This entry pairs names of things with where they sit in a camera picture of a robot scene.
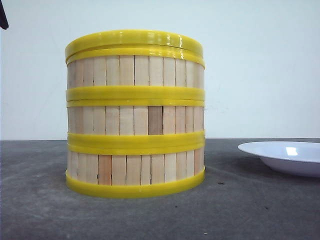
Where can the woven bamboo steamer lid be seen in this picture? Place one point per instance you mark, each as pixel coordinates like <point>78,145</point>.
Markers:
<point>139,42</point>

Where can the bamboo steamer basket dark slat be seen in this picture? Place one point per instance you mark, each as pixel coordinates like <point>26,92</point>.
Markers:
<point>137,129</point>

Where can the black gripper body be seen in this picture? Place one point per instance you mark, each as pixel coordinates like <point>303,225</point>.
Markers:
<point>3,19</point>

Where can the white plate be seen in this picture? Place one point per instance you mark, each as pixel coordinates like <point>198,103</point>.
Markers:
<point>290,157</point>

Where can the bamboo steamer basket orange slat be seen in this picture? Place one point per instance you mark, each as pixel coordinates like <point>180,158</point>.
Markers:
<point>138,176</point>

